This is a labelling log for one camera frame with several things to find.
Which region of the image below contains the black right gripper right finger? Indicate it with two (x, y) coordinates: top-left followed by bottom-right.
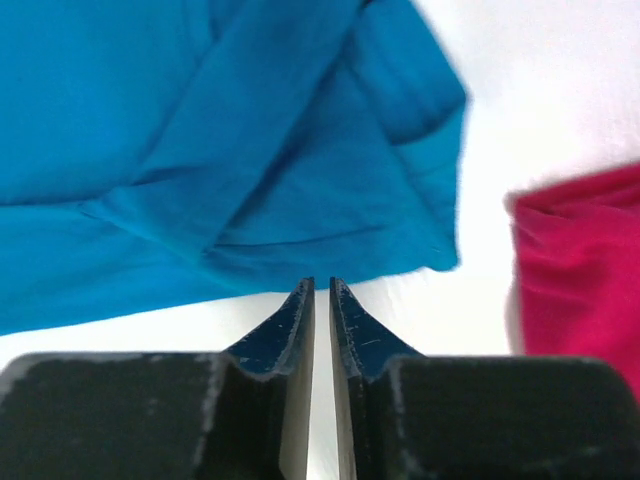
(329, 277), (420, 479)

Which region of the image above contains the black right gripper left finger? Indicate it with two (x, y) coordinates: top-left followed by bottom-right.
(222, 278), (315, 479)

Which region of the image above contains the blue t shirt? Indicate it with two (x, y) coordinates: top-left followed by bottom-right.
(1, 1), (466, 334)

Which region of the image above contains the folded red t shirt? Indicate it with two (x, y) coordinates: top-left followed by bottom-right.
(512, 163), (639, 392)

